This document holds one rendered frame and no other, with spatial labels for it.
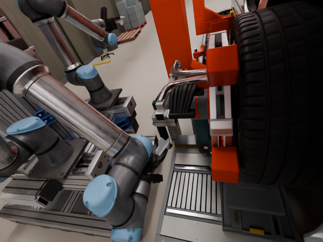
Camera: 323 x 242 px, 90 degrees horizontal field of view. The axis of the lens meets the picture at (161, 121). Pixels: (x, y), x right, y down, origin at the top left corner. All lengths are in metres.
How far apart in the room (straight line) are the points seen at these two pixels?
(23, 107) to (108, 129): 0.66
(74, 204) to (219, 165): 1.26
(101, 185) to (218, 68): 0.38
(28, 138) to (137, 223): 0.55
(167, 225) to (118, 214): 0.93
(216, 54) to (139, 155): 0.33
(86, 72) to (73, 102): 0.69
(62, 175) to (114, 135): 0.46
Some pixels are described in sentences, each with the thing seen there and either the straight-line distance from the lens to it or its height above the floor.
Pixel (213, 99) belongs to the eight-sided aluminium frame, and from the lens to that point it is 0.51.
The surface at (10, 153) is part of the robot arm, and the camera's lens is 0.77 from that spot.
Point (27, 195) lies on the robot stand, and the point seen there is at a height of 0.73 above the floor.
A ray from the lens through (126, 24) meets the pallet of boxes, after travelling 8.29.
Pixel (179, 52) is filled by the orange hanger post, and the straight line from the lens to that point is 1.08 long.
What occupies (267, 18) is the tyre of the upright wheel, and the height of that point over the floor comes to 1.17.
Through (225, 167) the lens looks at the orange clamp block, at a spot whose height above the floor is 0.88.
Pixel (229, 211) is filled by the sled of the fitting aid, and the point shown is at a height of 0.15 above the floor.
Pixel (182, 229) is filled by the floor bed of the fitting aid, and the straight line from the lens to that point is 1.30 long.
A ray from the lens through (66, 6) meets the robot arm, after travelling 1.13.
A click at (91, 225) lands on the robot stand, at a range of 1.39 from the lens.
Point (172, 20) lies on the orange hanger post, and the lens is 1.04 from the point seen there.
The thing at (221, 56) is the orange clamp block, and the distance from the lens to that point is 0.45.
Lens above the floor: 1.32
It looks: 39 degrees down
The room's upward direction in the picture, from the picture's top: 19 degrees counter-clockwise
